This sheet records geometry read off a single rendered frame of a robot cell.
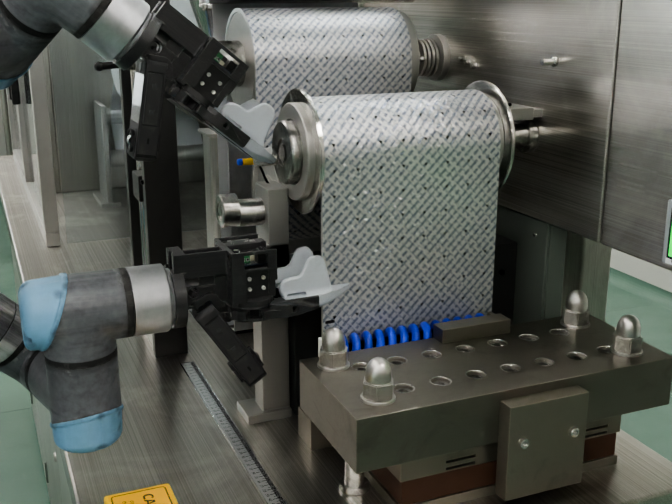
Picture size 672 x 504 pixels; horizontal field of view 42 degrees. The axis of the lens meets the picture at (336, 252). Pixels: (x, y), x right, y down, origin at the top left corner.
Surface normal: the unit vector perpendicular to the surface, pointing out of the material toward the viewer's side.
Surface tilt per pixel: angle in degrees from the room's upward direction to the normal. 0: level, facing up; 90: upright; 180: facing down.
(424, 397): 0
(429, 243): 90
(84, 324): 90
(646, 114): 90
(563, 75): 90
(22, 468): 0
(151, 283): 44
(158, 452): 0
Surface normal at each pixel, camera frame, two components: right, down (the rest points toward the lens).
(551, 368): 0.00, -0.96
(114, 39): 0.07, 0.61
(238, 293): 0.39, 0.26
